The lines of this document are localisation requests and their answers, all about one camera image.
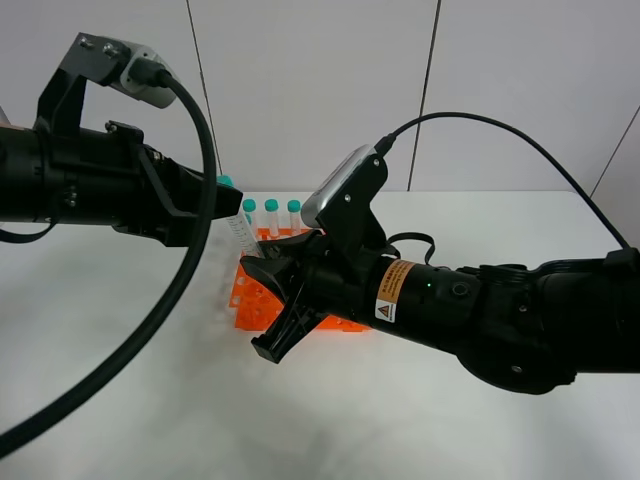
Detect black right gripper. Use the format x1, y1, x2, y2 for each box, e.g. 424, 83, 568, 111
240, 232, 380, 364

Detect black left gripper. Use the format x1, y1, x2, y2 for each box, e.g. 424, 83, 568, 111
34, 121, 243, 247

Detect clear tube teal cap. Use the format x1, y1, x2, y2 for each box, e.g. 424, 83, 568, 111
217, 175, 263, 258

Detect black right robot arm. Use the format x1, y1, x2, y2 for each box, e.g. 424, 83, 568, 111
241, 231, 639, 395

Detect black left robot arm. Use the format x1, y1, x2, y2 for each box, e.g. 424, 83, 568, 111
1, 122, 204, 247

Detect orange test tube rack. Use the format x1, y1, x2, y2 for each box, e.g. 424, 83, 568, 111
228, 227, 374, 335

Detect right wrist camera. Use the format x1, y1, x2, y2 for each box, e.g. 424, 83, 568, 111
301, 145, 388, 228

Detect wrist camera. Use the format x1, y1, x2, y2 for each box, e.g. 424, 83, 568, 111
59, 32, 176, 109
301, 145, 388, 228

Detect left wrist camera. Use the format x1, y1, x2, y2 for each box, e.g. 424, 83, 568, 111
59, 32, 176, 109

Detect black right camera cable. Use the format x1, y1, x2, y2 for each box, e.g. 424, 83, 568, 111
374, 111, 640, 251

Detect black camera cable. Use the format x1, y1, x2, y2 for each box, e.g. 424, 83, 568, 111
0, 69, 219, 459
374, 111, 640, 251

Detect black left camera cable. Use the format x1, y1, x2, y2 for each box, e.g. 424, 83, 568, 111
0, 69, 219, 459

